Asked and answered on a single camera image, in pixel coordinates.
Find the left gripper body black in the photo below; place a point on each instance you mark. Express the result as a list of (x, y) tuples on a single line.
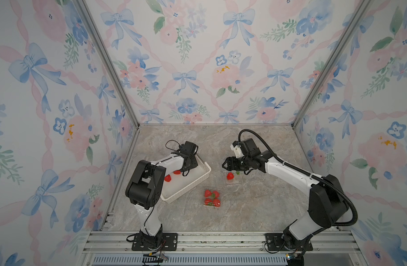
[(193, 163)]

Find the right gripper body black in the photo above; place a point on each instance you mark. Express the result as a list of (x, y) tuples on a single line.
[(242, 163)]

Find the strawberry lone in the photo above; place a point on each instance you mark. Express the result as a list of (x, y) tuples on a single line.
[(230, 176)]

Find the white perforated plastic basket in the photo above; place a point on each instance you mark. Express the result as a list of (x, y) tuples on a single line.
[(180, 185)]

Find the clear plastic clamshell container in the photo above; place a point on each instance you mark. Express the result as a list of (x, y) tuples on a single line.
[(211, 189)]

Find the strawberry front with stem down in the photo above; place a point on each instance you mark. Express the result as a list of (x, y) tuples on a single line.
[(208, 202)]

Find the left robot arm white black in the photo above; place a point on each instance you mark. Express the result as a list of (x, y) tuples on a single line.
[(145, 187)]

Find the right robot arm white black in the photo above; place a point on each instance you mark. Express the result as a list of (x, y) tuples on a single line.
[(328, 206)]

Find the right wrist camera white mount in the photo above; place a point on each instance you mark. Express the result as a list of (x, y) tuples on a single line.
[(245, 148)]

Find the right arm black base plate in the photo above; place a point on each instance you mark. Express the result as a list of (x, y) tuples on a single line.
[(276, 242)]

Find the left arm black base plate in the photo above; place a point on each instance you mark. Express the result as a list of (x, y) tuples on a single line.
[(142, 242)]

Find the aluminium mounting rail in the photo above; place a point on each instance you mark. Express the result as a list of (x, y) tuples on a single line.
[(329, 248)]

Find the left aluminium corner post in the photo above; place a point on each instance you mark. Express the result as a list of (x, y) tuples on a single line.
[(91, 27)]

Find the aluminium corner post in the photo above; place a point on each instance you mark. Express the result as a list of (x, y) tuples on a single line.
[(91, 27), (355, 20)]

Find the right aluminium corner post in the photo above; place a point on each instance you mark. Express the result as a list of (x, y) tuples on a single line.
[(355, 20)]

